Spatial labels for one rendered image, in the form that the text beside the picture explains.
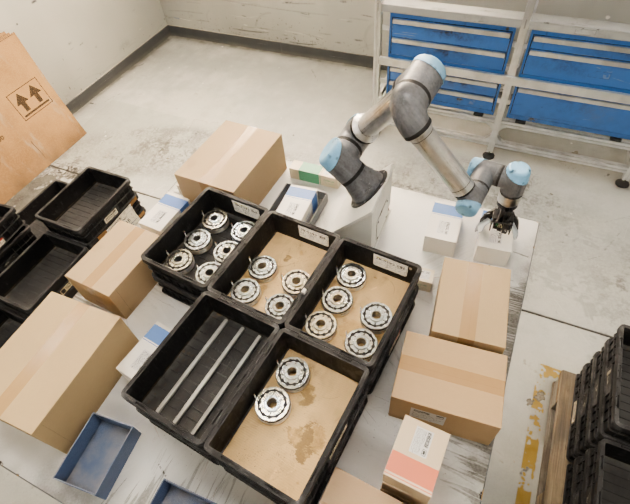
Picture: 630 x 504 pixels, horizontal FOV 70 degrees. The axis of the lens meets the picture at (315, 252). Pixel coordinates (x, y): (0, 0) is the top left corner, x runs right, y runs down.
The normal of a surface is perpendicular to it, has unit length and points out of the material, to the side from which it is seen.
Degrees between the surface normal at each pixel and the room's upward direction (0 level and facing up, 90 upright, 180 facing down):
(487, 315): 0
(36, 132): 75
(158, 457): 0
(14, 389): 0
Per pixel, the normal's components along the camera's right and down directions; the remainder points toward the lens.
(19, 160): 0.84, 0.08
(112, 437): -0.07, -0.62
